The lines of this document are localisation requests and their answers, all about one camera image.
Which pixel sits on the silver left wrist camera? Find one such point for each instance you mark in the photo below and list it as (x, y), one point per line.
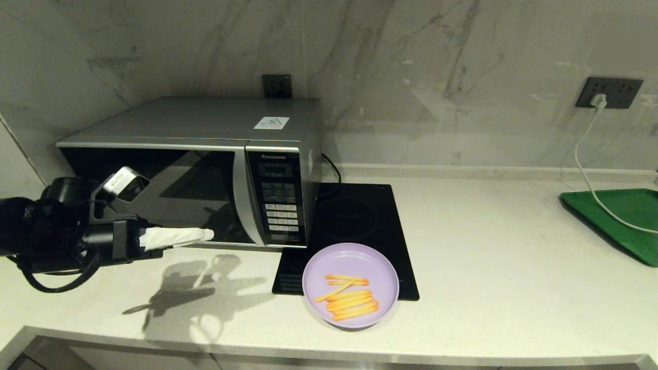
(123, 182)

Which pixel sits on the black induction cooktop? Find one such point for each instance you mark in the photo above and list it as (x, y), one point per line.
(354, 216)

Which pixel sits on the purple plastic plate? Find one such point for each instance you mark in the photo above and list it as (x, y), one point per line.
(354, 259)

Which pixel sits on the dark glass microwave door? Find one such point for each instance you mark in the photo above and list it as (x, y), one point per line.
(195, 180)

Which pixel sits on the wide dark wall socket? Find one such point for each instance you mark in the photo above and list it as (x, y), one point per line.
(624, 92)

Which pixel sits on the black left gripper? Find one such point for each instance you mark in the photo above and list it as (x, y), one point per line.
(123, 239)

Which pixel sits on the beige cabinet front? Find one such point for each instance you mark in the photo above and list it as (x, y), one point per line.
(128, 359)

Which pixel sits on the small dark wall socket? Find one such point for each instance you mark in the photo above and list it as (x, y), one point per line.
(276, 86)

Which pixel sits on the silver microwave oven body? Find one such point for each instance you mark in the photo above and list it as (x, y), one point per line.
(205, 118)

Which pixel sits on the green plastic tray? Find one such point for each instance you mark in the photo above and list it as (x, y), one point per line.
(627, 216)

